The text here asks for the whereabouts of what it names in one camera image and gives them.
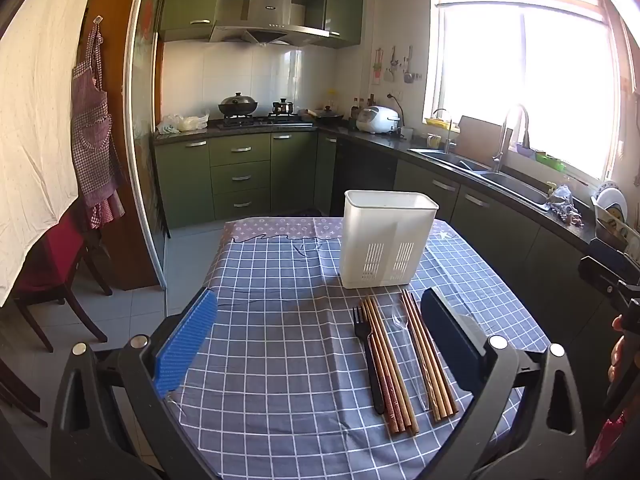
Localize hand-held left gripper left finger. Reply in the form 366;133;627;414
50;287;222;480

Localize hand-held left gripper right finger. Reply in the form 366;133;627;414
421;286;587;480

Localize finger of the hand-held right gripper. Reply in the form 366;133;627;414
579;256;626;307
589;237;640;283

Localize clear plastic spoon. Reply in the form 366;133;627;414
391;304;432;412

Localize black plastic fork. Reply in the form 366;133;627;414
352;306;386;416

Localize white plastic utensil holder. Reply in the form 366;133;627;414
340;190;440;290

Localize person's right hand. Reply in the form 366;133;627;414
606;314;627;385

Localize dish rack with plates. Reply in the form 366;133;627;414
590;180;632;247

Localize crumpled grey rag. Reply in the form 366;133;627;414
547;185;584;227

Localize blue checked tablecloth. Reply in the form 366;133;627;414
165;216;552;480

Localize green plastic container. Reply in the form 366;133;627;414
535;150;567;172

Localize steel double sink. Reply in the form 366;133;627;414
410;147;549;206

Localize tall steel faucet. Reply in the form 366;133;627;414
491;104;530;174

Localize red cushioned wooden chair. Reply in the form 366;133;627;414
12;210;114;353

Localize green base cabinets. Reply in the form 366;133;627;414
152;127;640;341

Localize wooden cutting board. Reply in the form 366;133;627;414
455;116;514;161

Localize dark wooden chair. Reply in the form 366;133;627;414
0;355;49;428

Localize kitchen window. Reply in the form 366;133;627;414
422;0;627;182

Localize black built-in dishwasher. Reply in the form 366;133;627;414
330;140;399;218

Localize small steel faucet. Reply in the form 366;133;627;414
432;108;458;154

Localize sliding glass door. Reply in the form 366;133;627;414
122;0;172;288

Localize dark kitchen countertop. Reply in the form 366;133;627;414
152;119;601;251

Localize white plastic bags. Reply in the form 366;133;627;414
157;112;210;135

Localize purple checked apron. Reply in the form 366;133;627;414
70;22;126;231

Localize white rice cooker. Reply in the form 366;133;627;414
356;106;402;135

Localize gas stove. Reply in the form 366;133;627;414
217;115;314;128

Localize black wok with lid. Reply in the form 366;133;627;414
218;92;259;118

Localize sauce bottles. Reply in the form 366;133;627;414
350;95;376;119

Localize white cloth curtain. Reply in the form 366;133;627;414
0;0;103;307

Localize black frying pan with lid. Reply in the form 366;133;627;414
312;106;346;126

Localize steel range hood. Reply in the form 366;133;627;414
209;0;331;46

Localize green wall cabinets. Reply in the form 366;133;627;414
160;0;366;50

